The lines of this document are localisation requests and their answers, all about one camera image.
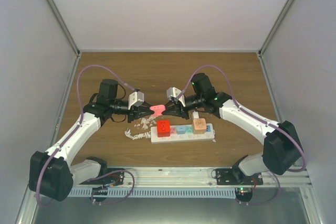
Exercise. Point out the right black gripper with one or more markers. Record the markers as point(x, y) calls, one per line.
point(180, 111)

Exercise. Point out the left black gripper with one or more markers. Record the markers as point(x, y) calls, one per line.
point(134, 111)

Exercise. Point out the pink plug adapter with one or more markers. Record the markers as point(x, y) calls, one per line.
point(157, 109)

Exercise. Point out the red cube plug adapter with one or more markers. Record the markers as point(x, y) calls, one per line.
point(163, 128)

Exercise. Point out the white power strip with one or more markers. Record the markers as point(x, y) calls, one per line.
point(209, 135)

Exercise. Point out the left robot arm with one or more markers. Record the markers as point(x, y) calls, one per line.
point(52, 173)

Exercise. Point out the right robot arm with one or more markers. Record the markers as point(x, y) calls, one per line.
point(281, 145)

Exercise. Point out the blue plug adapter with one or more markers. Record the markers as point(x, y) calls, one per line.
point(181, 129)

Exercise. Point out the green plug adapter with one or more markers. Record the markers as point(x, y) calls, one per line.
point(189, 130)

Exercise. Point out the tan wooden plug adapter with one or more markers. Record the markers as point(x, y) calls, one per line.
point(199, 126)

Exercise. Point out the white usb charger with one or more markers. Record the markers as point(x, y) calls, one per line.
point(195, 115)

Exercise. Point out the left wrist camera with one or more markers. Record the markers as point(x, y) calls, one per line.
point(136, 99)

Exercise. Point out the aluminium front rail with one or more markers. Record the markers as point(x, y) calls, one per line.
point(203, 177)

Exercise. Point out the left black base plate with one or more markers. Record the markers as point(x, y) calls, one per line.
point(113, 177)

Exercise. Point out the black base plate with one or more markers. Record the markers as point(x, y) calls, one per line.
point(113, 177)
point(225, 177)

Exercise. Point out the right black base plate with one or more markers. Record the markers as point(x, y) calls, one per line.
point(225, 177)

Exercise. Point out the slotted cable duct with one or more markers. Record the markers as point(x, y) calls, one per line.
point(168, 193)

